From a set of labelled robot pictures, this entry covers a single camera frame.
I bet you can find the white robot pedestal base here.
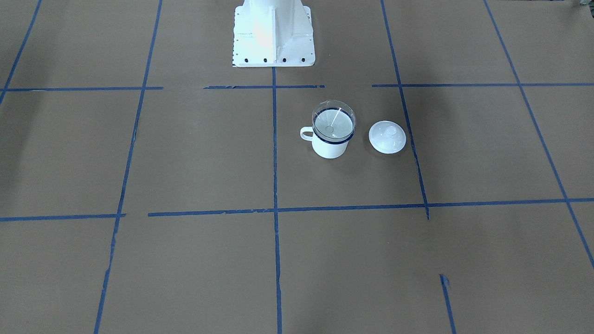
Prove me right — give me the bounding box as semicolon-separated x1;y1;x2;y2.
232;0;316;68

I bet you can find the white mug lid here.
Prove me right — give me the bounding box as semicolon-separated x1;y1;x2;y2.
368;120;407;154

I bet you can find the white enamel mug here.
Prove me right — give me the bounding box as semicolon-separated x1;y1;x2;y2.
299;108;356;159

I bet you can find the clear plastic funnel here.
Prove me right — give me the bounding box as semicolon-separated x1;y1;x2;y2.
311;100;357;144

